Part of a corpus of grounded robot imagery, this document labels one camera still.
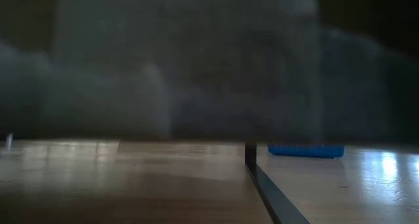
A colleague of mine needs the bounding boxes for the blue slotted plastic basket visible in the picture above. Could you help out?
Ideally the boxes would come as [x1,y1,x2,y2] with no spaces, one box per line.
[267,143,346,159]

